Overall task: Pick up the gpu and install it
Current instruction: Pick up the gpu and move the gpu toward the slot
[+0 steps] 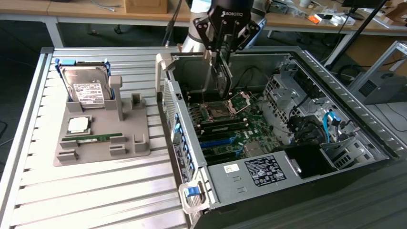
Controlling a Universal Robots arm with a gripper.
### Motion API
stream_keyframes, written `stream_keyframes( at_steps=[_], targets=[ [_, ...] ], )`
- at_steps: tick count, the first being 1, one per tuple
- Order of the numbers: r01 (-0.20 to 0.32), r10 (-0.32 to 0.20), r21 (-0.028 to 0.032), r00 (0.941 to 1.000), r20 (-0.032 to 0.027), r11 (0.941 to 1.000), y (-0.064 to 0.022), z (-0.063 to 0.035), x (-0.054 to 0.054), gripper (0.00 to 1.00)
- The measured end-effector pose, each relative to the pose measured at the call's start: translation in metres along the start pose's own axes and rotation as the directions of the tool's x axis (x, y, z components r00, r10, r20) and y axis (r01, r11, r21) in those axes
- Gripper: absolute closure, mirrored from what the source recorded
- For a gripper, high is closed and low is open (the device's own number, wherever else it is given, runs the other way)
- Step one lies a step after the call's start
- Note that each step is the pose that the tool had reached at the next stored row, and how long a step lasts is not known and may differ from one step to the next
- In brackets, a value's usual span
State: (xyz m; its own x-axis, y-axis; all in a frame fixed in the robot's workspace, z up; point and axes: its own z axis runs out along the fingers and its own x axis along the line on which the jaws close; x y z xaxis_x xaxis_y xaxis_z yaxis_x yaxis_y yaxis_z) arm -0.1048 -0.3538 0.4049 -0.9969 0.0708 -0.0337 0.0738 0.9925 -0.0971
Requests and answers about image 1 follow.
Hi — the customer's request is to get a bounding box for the black graphics card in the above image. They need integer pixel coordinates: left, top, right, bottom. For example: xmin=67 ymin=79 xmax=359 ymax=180
xmin=203 ymin=34 xmax=235 ymax=98

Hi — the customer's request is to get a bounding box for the brown cardboard box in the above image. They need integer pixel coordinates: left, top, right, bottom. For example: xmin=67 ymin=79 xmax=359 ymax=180
xmin=124 ymin=0 xmax=169 ymax=14

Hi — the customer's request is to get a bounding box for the hard disk in blue carrier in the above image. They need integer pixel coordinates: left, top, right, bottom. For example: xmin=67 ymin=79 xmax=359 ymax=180
xmin=55 ymin=58 xmax=115 ymax=110

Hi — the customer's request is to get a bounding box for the grey power supply unit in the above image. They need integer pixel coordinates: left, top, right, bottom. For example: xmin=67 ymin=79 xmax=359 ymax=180
xmin=203 ymin=149 xmax=306 ymax=208

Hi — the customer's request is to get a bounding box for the green RAM stick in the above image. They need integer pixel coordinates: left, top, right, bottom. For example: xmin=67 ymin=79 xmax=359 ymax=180
xmin=62 ymin=133 xmax=123 ymax=144

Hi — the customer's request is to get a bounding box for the silver CPU chip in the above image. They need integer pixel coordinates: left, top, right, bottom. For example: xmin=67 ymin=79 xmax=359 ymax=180
xmin=67 ymin=116 xmax=94 ymax=135

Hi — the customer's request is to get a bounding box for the small orange white box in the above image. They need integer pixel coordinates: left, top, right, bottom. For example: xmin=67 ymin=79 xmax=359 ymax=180
xmin=309 ymin=13 xmax=334 ymax=25

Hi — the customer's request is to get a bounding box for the white tape roll box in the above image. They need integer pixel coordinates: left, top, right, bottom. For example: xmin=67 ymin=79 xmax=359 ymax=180
xmin=330 ymin=14 xmax=357 ymax=27

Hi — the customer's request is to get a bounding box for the wooden desk grey frame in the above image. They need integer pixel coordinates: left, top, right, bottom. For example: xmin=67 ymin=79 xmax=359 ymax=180
xmin=0 ymin=0 xmax=191 ymax=48
xmin=263 ymin=0 xmax=407 ymax=66

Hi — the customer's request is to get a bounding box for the perforated metal disk bay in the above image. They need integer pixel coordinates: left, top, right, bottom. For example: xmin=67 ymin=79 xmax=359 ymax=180
xmin=319 ymin=137 xmax=377 ymax=170

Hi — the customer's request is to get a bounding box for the open grey PC case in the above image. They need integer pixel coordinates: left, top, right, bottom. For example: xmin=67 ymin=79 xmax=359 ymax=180
xmin=154 ymin=46 xmax=403 ymax=229

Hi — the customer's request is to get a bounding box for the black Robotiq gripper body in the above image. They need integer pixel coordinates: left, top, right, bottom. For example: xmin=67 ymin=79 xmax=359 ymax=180
xmin=209 ymin=0 xmax=255 ymax=52

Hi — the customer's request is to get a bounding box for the metal socket cover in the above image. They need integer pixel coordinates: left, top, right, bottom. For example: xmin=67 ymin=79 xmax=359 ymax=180
xmin=226 ymin=91 xmax=255 ymax=113

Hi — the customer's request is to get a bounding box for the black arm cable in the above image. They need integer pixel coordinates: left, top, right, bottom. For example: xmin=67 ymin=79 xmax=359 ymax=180
xmin=162 ymin=0 xmax=185 ymax=46

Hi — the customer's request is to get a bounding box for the black monitor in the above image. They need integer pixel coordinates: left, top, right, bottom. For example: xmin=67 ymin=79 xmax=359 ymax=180
xmin=342 ymin=0 xmax=389 ymax=21

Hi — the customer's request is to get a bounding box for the green motherboard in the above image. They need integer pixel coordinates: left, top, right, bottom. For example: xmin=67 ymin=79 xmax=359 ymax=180
xmin=186 ymin=88 xmax=287 ymax=165

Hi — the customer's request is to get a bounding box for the black wire bundle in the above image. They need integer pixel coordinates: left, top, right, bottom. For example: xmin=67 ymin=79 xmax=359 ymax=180
xmin=287 ymin=116 xmax=329 ymax=145

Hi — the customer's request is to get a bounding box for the grey parts rack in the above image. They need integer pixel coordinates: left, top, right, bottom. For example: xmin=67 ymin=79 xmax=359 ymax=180
xmin=52 ymin=75 xmax=153 ymax=167

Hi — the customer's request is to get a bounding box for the blue disk wire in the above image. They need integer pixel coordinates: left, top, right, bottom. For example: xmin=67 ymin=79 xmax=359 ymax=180
xmin=322 ymin=111 xmax=341 ymax=144

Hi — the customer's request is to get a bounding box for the black expansion slot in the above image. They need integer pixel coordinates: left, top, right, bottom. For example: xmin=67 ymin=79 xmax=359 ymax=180
xmin=203 ymin=150 xmax=241 ymax=163

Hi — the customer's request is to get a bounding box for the silver metal disk bay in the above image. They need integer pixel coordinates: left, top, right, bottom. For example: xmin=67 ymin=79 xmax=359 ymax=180
xmin=262 ymin=73 xmax=322 ymax=125

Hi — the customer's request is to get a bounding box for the black stand pole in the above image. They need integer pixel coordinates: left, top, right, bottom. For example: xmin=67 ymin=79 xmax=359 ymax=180
xmin=323 ymin=0 xmax=391 ymax=71

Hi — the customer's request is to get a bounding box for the grey cabinet aluminium frame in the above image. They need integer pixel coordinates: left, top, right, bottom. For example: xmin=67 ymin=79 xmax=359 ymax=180
xmin=349 ymin=40 xmax=407 ymax=105

